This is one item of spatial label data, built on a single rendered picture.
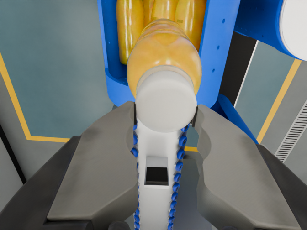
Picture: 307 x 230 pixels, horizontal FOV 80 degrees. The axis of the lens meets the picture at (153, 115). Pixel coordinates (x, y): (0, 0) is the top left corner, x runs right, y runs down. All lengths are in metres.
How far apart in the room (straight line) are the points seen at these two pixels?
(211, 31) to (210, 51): 0.03
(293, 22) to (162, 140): 0.57
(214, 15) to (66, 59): 1.54
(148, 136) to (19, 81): 1.54
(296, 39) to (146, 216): 1.12
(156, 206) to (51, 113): 1.41
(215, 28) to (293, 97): 1.83
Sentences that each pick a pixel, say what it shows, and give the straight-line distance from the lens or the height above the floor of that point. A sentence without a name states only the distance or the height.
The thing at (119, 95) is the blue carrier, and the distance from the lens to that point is 0.39.
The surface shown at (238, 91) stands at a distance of 1.68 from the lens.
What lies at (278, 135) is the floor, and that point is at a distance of 2.35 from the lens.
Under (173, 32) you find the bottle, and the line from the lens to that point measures 0.17.
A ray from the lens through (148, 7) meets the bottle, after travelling 0.52.
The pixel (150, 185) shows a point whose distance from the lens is 0.78.
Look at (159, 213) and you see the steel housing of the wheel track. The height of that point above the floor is 0.93.
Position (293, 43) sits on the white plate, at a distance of 0.63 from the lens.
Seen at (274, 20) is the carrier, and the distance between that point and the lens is 0.61.
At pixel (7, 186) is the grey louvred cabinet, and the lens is 2.73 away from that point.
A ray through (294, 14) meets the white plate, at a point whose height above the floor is 1.04.
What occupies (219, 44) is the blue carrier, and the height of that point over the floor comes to 1.20.
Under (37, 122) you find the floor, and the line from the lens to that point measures 2.26.
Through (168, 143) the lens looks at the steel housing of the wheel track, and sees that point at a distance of 0.82.
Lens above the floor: 1.55
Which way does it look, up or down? 58 degrees down
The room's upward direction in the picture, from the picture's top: 178 degrees counter-clockwise
